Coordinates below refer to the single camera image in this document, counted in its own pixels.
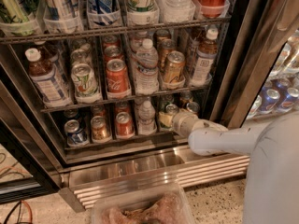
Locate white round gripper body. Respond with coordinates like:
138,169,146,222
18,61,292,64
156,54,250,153
172,112,227,137

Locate green soda can front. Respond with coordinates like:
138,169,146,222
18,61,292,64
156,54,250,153
159,104,179,130

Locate green soda can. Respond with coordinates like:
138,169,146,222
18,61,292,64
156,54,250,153
159,94,174,111
159,104,179,130

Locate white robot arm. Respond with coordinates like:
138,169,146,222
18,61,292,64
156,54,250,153
171,112,299,224

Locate brown can bottom right front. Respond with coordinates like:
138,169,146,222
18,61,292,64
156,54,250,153
186,102,200,115

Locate brown can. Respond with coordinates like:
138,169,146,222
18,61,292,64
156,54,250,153
186,102,200,115
179,91,193,108

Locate brown can bottom right rear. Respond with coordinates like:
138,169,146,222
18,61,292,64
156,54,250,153
179,91,193,108

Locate green soda can behind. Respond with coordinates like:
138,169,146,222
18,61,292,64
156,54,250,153
159,94,174,111

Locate small water bottle bottom shelf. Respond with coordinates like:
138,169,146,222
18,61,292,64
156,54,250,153
138,101,156,135

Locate red can bottom front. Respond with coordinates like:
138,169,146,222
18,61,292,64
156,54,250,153
115,112,135,138

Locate gold can middle front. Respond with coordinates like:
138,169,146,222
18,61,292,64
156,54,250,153
162,50,185,90

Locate gold can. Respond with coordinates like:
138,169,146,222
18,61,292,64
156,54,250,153
158,39,176,72
91,105,107,118
162,50,185,90
91,116,111,143

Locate water bottle middle shelf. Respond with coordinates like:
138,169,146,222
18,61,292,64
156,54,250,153
135,38,159,95

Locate red can bottom rear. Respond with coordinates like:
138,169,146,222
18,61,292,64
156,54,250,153
114,101,131,114

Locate red cola can middle front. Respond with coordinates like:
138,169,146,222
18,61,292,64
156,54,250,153
106,59,131,99

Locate gold can bottom front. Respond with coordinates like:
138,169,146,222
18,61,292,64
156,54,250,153
91,116,111,143

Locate gold can bottom rear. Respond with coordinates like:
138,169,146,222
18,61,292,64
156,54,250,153
91,105,107,118

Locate glass fridge door right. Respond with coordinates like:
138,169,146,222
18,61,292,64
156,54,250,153
206,0,299,128

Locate white green can middle front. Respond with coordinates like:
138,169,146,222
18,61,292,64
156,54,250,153
71,63,101,104

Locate blue pepsi can left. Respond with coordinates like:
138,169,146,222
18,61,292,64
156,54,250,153
259,89,280,114

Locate blue pepsi can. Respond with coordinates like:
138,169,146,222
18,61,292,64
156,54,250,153
259,89,280,114
277,87,299,112

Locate blue can bottom front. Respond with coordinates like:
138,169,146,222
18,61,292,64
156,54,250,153
64,119,89,147

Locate blue can bottom rear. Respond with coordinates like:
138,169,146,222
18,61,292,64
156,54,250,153
64,109,82,123

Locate blue pepsi can right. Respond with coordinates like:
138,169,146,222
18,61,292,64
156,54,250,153
277,87,299,112

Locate steel fridge base grille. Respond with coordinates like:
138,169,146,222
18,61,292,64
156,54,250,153
59,145,249,212

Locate white green can top shelf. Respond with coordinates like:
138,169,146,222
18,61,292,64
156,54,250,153
127,0,159,26

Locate water bottle top shelf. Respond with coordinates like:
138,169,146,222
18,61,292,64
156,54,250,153
156,0,195,23

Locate blue white can top shelf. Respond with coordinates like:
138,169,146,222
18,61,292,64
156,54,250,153
87,0,121,29

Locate silver blue can top shelf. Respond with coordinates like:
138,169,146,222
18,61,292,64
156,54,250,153
40,0,83,34

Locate green can top left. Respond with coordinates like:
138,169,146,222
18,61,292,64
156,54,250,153
0,0,39,36

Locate tea bottle middle right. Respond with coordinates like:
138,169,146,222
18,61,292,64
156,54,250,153
190,26,219,86

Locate tea bottle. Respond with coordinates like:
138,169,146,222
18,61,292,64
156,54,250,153
25,48,71,107
190,26,219,86

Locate clear plastic food container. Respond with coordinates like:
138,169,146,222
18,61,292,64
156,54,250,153
92,183,195,224

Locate tea bottle middle left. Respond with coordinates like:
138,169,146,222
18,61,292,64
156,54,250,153
25,48,71,107

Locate red orange cables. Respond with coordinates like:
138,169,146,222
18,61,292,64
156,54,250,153
2,200,34,224

